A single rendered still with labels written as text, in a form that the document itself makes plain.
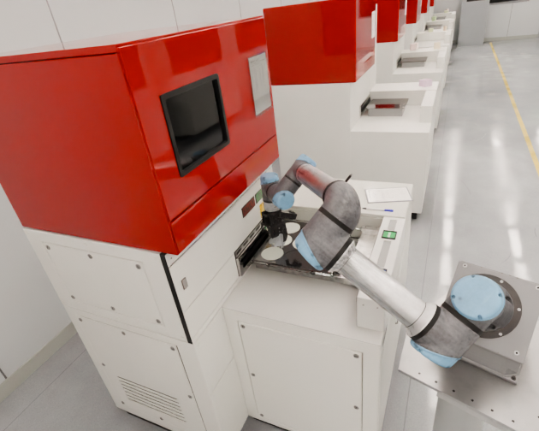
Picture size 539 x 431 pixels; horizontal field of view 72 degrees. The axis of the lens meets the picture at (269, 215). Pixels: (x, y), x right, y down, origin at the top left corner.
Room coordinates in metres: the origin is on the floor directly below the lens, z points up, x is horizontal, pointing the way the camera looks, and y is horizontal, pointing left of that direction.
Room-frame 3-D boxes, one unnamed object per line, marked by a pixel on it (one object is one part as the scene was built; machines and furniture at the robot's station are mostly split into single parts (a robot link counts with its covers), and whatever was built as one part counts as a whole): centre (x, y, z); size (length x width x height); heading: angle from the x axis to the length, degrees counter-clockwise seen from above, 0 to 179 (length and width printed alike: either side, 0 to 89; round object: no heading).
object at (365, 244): (1.28, -0.38, 0.87); 0.36 x 0.08 x 0.03; 152
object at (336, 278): (1.26, -0.13, 0.84); 0.50 x 0.02 x 0.03; 62
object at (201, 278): (1.33, 0.15, 1.02); 0.82 x 0.03 x 0.40; 152
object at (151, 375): (1.49, 0.45, 0.41); 0.82 x 0.71 x 0.82; 152
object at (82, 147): (1.47, 0.43, 1.52); 0.81 x 0.75 x 0.59; 152
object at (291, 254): (1.39, -0.13, 0.90); 0.34 x 0.34 x 0.01; 62
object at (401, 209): (1.69, -0.40, 0.89); 0.62 x 0.35 x 0.14; 62
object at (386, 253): (1.16, -0.43, 0.89); 0.55 x 0.09 x 0.14; 152
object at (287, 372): (1.41, -0.26, 0.41); 0.97 x 0.64 x 0.82; 152
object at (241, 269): (1.48, 0.06, 0.89); 0.44 x 0.02 x 0.10; 152
